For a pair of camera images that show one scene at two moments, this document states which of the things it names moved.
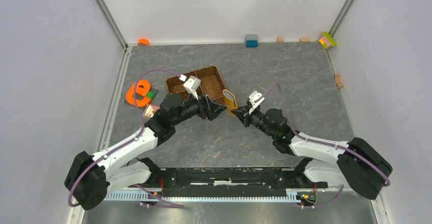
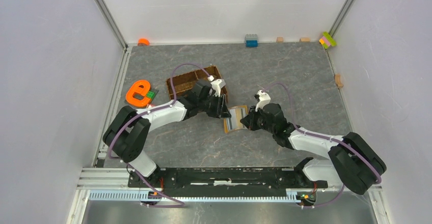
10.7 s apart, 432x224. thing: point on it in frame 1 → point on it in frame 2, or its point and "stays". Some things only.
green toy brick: (150, 94) stays
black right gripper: (242, 115) stays
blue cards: (228, 94) → (234, 122)
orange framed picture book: (231, 101) → (233, 122)
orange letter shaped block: (142, 87) stays
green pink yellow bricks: (327, 40) stays
